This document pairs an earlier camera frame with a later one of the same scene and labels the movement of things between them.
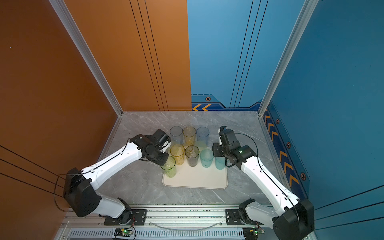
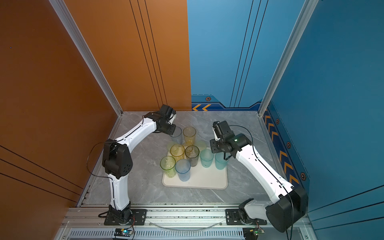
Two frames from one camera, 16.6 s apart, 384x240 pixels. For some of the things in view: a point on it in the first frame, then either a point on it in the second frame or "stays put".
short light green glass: [202, 145] stays put
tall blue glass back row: [202, 133] → [183, 167]
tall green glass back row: [169, 168] stays put
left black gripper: [164, 160] → [171, 131]
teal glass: [220, 162] stays put
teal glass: [206, 157] stays put
